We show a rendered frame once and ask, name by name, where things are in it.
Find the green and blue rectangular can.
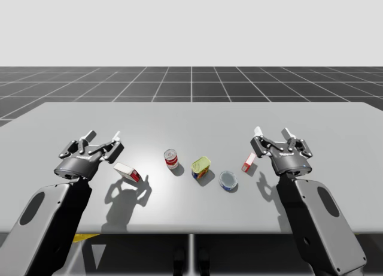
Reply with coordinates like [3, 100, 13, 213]
[190, 156, 211, 180]

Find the red and white can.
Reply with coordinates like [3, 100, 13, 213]
[163, 148, 180, 170]

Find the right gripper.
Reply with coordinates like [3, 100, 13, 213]
[250, 126, 313, 177]

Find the red and white carton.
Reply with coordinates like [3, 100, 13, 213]
[113, 162, 142, 183]

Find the blue flat can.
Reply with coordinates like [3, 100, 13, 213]
[218, 170, 239, 191]

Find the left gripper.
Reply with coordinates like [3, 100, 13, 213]
[53, 130, 125, 181]

